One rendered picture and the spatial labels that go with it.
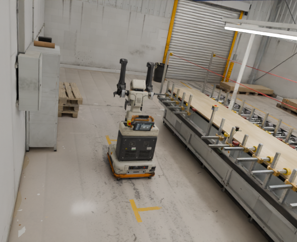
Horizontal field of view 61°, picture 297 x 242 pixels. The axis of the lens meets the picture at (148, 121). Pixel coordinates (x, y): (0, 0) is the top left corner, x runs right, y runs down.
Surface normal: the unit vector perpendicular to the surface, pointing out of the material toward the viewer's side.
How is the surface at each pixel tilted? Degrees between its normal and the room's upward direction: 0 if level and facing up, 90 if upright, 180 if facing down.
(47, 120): 90
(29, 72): 90
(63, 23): 90
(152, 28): 90
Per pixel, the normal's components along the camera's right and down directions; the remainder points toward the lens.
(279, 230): -0.94, -0.01
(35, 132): 0.32, 0.40
